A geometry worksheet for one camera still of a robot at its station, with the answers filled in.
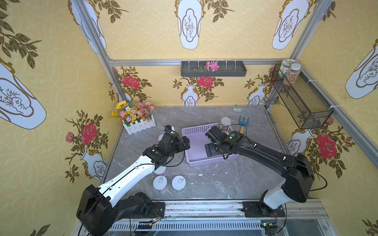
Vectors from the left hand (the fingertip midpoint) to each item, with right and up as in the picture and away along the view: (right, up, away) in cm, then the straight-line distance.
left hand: (178, 140), depth 82 cm
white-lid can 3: (+1, -22, -4) cm, 22 cm away
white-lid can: (-9, -17, +2) cm, 20 cm away
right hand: (+22, -4, +2) cm, 22 cm away
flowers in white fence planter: (-29, +13, +13) cm, 34 cm away
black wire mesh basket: (+71, +20, 0) cm, 74 cm away
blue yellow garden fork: (+47, +9, +31) cm, 57 cm away
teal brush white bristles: (+44, +20, +36) cm, 60 cm away
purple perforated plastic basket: (+10, -9, +6) cm, 15 cm away
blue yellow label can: (+29, +10, +13) cm, 34 cm away
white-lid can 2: (-9, -22, -4) cm, 24 cm away
